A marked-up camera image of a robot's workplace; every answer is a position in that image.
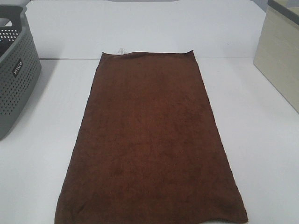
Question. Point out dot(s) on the brown towel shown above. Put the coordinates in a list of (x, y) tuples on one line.
[(148, 150)]

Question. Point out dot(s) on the grey perforated plastic basket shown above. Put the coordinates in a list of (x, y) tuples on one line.
[(20, 65)]

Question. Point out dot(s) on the beige fabric storage box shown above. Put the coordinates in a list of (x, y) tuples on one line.
[(277, 54)]

